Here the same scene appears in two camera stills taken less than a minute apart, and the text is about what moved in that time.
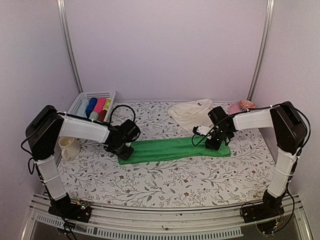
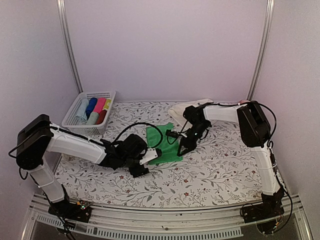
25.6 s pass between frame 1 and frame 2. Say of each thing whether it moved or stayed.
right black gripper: moved
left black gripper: moved
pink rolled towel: stayed
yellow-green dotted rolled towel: stayed
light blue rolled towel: stayed
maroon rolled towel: stayed
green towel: moved
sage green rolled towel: stayed
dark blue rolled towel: stayed
